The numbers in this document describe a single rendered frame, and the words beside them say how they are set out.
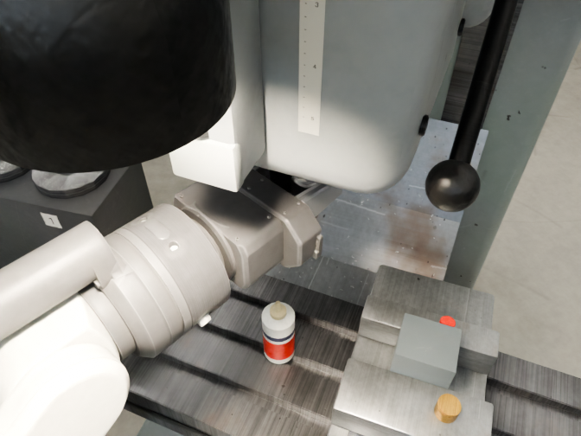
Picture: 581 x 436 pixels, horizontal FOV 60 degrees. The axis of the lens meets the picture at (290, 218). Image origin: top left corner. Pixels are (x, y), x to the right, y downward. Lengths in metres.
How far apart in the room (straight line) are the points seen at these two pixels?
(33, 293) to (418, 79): 0.23
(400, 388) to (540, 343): 1.44
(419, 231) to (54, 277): 0.62
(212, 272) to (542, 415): 0.48
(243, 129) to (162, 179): 2.13
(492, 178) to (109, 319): 0.65
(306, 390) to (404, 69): 0.48
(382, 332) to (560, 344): 1.43
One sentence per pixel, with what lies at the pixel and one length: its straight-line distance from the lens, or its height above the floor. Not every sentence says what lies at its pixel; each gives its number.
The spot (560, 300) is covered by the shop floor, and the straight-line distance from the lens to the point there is 2.10.
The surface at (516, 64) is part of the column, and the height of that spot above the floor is 1.19.
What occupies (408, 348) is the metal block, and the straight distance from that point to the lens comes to 0.54.
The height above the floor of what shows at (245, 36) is 1.42.
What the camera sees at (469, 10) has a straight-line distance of 0.43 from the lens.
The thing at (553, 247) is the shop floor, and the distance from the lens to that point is 2.27.
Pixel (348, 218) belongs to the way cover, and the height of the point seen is 0.93.
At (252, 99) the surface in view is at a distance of 0.26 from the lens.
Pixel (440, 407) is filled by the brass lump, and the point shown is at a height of 1.06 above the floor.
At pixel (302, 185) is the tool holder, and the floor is 1.25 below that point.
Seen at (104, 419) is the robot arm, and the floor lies 1.23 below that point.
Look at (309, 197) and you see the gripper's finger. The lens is 0.40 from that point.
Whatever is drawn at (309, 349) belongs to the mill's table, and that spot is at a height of 0.93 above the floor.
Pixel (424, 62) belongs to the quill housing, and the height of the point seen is 1.40.
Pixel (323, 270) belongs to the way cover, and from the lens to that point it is 0.83.
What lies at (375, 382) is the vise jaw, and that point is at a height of 1.04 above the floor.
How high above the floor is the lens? 1.52
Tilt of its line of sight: 46 degrees down
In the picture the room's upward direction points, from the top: straight up
